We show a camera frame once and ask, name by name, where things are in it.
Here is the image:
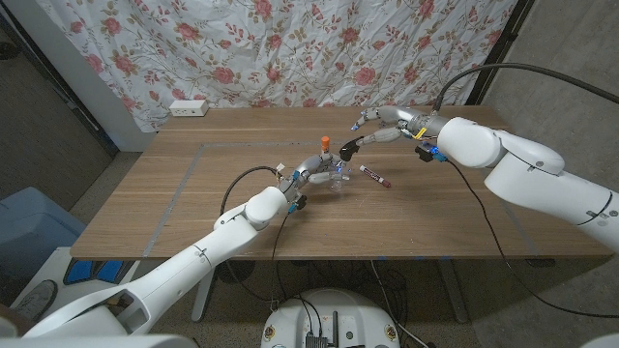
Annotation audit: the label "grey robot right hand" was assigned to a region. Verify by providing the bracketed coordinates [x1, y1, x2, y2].
[350, 105, 451, 146]

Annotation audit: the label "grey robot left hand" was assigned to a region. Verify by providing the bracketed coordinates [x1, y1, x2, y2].
[280, 152, 352, 202]

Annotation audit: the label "maroon dry-erase marker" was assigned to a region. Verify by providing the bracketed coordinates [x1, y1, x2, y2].
[358, 164, 393, 189]

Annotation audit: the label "black backdrop pole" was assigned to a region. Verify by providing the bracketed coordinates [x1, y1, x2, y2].
[465, 0, 536, 106]

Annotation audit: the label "floral fabric backdrop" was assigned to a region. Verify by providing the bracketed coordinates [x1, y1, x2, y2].
[36, 0, 518, 132]

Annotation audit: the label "black round floor object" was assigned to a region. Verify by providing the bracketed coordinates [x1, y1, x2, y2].
[217, 259, 256, 284]

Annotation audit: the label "white power strip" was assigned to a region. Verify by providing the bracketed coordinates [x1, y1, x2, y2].
[168, 99, 210, 118]

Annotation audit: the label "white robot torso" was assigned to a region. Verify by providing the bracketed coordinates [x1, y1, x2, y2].
[260, 288, 401, 348]

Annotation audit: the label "white table leg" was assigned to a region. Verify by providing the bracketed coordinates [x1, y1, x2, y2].
[191, 263, 217, 323]

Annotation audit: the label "grey table leg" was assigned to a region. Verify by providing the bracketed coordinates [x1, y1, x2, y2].
[437, 258, 469, 324]

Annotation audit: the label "white floor board blue pads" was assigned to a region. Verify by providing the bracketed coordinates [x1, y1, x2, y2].
[10, 246, 146, 315]

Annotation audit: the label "blue plastic bin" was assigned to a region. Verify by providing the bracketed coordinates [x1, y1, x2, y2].
[0, 187, 87, 280]

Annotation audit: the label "grey shoe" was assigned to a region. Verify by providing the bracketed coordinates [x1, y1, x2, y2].
[13, 278, 59, 321]

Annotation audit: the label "person's brown leg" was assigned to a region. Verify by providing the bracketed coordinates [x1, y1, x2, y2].
[0, 316, 23, 337]

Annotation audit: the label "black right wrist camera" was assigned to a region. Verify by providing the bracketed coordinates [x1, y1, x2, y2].
[415, 142, 449, 163]

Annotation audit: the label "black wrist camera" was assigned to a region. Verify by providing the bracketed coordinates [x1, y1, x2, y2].
[288, 193, 309, 214]
[415, 142, 449, 163]

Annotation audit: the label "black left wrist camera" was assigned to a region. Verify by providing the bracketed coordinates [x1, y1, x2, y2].
[288, 193, 309, 214]

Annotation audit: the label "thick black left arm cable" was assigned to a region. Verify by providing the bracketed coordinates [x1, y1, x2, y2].
[220, 165, 286, 217]

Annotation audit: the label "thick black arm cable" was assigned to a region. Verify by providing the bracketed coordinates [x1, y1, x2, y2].
[220, 165, 286, 217]
[431, 62, 619, 113]

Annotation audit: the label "thin black left wrist cable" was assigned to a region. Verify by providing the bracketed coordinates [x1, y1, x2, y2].
[270, 212, 292, 310]

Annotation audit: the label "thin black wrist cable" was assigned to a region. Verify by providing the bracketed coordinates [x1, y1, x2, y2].
[447, 159, 619, 319]
[270, 212, 292, 310]

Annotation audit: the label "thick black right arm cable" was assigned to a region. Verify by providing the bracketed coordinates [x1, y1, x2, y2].
[431, 62, 619, 113]

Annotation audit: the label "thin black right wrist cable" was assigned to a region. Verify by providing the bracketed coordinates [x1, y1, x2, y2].
[447, 159, 619, 319]

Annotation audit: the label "black door frame strip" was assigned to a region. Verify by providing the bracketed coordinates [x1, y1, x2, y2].
[0, 12, 120, 159]

